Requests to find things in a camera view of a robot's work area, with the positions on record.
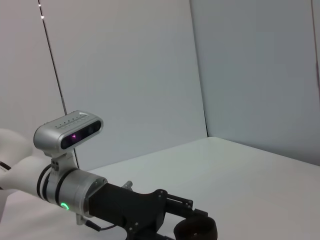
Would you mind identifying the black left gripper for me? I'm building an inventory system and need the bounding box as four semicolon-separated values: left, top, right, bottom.
84;183;209;240

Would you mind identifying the dark brown teacup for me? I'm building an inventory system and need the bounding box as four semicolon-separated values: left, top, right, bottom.
173;216;219;240

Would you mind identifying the left wrist connector with cable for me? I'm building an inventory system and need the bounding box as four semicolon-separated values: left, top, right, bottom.
75;213;119;230

